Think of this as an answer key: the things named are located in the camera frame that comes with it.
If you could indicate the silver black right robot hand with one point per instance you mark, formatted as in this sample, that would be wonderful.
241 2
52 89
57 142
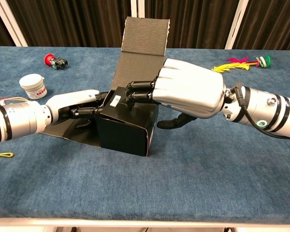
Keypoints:
188 89

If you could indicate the white plastic jar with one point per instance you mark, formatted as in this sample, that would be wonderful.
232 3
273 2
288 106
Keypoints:
33 87

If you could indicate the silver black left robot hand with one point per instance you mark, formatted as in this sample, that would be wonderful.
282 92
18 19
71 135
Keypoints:
70 100

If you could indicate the yellow tape measure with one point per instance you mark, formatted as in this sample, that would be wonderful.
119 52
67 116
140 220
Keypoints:
8 154

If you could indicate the red and grey toy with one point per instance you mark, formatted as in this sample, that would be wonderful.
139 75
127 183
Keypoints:
55 61

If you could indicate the yellow pink feather shuttlecock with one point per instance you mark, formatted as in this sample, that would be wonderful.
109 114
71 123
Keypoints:
229 66

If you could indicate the blue felt table mat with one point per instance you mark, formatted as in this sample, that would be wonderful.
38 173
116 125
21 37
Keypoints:
145 188

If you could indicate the white metal partition post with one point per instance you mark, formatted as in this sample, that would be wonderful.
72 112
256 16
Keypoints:
137 8
10 24
237 24

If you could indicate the black foldable cardboard box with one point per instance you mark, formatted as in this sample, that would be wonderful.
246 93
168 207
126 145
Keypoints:
125 135

